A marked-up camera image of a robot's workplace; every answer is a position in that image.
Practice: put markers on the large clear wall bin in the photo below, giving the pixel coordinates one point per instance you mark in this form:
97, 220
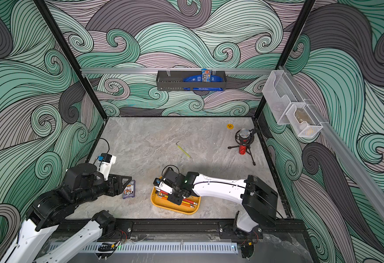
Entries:
280, 93

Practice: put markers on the aluminium wall rail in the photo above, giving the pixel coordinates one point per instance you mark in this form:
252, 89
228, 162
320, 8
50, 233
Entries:
344, 154
147, 71

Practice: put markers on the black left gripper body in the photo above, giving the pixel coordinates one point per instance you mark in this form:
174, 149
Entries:
109, 185

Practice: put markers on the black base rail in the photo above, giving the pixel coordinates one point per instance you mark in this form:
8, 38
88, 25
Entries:
223, 228

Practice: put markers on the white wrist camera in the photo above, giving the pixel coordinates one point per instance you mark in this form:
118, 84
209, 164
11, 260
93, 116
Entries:
106, 161
162, 186

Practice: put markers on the aluminium right wall rail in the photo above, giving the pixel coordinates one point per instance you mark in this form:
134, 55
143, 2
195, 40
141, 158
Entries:
344, 154

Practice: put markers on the small clear wall bin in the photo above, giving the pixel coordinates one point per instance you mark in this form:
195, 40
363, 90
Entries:
303, 122

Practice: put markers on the white slotted cable duct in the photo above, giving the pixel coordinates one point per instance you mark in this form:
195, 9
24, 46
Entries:
178, 248

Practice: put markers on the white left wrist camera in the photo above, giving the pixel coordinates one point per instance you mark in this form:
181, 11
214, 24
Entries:
106, 161

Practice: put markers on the yellow storage tray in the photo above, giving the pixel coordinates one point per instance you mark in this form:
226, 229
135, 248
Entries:
166, 204

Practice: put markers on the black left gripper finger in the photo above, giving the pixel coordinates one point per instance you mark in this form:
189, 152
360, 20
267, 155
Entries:
124, 190
121, 180

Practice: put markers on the aluminium back wall rail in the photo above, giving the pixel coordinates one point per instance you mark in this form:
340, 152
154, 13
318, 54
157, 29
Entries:
147, 71

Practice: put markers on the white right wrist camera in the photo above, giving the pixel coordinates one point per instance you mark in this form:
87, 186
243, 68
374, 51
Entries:
162, 186

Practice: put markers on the orange sleeved hex key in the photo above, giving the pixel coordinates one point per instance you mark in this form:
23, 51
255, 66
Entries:
184, 203

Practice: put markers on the blue playing cards box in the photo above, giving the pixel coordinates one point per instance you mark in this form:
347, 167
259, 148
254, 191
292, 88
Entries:
133, 190

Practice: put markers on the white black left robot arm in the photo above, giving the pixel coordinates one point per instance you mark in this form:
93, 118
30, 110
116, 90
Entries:
81, 184

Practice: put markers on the black wall shelf basket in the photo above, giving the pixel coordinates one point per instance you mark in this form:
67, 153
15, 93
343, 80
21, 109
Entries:
174, 81

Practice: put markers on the lime green sleeved hex key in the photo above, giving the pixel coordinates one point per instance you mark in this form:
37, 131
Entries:
183, 151

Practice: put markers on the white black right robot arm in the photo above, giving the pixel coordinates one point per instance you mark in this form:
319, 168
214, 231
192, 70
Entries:
259, 201

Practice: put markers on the red sleeved hex key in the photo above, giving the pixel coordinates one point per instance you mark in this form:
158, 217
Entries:
164, 194

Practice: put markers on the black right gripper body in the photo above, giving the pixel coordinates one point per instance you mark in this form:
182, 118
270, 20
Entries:
177, 194

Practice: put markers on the red glitter microphone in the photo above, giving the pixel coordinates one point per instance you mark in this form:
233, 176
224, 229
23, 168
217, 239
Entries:
244, 136

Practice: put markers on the black microphone tripod stand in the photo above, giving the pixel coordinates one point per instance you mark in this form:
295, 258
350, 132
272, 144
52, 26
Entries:
249, 152

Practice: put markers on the blue snack package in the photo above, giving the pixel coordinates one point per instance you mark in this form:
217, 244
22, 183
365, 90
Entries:
206, 81

